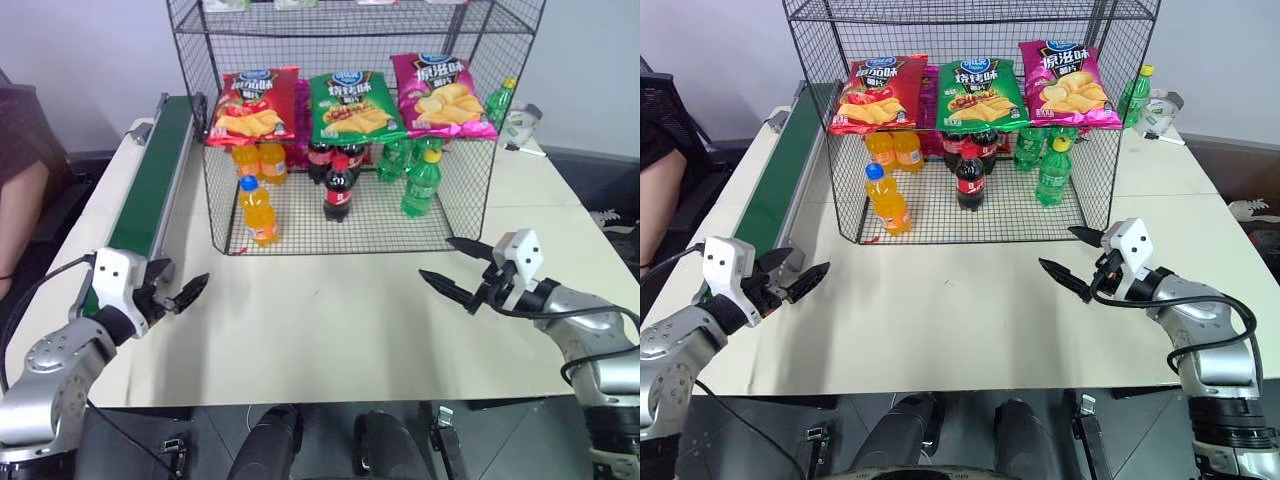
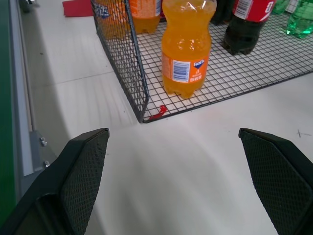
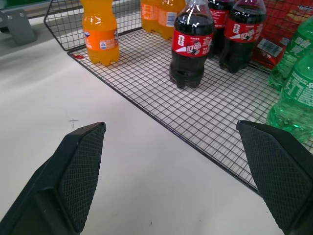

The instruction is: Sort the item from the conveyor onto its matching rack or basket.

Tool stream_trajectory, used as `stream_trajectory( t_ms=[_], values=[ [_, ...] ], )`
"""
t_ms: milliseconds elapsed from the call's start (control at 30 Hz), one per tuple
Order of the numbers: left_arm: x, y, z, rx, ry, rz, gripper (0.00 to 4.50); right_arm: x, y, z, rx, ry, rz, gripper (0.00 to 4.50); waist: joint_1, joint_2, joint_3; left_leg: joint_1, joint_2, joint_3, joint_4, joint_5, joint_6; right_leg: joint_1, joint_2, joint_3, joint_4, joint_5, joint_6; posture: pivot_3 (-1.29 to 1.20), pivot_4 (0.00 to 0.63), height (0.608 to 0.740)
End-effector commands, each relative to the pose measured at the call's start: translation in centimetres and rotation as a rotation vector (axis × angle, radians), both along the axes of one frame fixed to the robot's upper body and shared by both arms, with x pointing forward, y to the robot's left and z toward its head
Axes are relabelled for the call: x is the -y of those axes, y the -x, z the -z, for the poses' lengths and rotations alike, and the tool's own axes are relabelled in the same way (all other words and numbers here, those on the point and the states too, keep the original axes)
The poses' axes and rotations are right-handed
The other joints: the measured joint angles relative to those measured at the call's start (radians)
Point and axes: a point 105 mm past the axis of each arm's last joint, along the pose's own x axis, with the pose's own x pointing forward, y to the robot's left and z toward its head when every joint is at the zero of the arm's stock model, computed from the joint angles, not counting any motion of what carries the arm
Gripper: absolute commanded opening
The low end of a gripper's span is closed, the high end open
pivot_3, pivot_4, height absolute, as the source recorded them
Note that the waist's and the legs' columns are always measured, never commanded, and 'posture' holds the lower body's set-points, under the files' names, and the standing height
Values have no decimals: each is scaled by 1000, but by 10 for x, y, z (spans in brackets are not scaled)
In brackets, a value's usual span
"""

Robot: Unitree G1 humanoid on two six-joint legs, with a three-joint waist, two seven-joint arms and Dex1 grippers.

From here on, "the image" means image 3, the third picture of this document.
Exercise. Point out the grey metal bracket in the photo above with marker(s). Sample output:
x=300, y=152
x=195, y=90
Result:
x=19, y=25

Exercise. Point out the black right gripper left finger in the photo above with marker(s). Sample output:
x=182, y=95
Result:
x=61, y=181

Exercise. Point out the red snack bag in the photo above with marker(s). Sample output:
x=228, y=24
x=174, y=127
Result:
x=281, y=29

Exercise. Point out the orange soda bottle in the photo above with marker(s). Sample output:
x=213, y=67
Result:
x=171, y=17
x=148, y=14
x=100, y=31

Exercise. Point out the green soda bottle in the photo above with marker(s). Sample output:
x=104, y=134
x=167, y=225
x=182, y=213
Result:
x=291, y=58
x=296, y=102

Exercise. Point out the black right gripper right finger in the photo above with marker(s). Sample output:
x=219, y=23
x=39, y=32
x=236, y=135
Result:
x=281, y=176

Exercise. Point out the cola bottle red label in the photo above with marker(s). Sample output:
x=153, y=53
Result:
x=190, y=46
x=240, y=36
x=218, y=22

